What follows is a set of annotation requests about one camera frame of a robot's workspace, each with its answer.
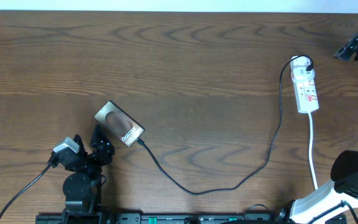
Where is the white power strip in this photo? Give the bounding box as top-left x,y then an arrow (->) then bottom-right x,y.
291,68 -> 319,114

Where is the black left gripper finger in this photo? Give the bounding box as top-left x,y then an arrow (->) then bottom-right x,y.
89,124 -> 114,152
73,134 -> 88,157

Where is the white USB charger adapter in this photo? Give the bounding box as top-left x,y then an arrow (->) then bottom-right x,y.
290,55 -> 315,82

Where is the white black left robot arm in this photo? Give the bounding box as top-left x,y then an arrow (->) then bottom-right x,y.
58,124 -> 114,223

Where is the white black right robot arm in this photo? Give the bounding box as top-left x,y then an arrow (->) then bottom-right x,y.
276,32 -> 358,223

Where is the black charging cable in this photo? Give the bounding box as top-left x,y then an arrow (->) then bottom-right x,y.
135,54 -> 314,196

